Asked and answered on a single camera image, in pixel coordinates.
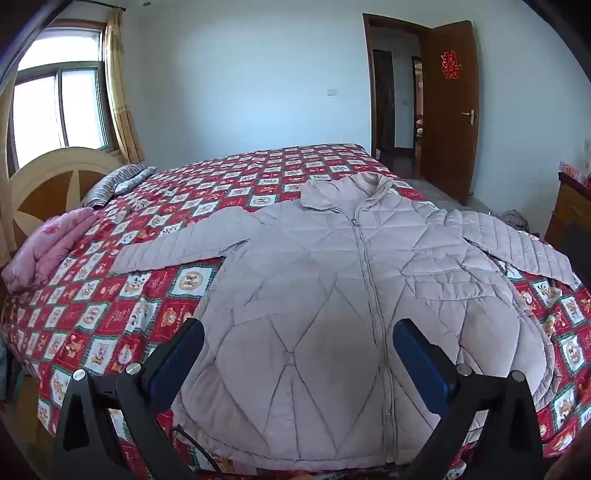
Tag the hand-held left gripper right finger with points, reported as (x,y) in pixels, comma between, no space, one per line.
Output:
(418,364)

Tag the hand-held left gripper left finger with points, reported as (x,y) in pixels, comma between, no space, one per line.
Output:
(178,364)

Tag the pale lilac quilted jacket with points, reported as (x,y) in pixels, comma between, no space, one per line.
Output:
(323,277)

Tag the red bear-print bed sheet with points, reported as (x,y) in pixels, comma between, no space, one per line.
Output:
(115,314)

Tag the grey cloth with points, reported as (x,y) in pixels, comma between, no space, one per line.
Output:
(516,220)

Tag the pink folded quilt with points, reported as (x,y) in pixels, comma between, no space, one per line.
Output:
(51,244)

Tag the striped grey pillow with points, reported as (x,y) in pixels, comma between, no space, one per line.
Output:
(115,182)

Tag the brown wooden cabinet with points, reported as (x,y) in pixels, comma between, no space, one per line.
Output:
(570,217)

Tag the brown wooden door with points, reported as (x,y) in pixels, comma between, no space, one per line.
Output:
(450,147)

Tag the cream and wood headboard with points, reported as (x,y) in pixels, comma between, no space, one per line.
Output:
(51,180)

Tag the pink box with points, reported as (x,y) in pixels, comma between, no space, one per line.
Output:
(572,173)

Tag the yellow curtain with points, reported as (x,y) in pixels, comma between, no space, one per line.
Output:
(122,101)

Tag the window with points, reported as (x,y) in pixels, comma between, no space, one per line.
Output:
(60,106)

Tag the red paper door decoration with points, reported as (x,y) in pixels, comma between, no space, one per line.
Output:
(450,64)

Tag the dark curtain rod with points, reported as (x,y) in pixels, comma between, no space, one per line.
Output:
(99,4)

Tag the brown door frame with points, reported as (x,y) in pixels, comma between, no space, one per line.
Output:
(369,83)

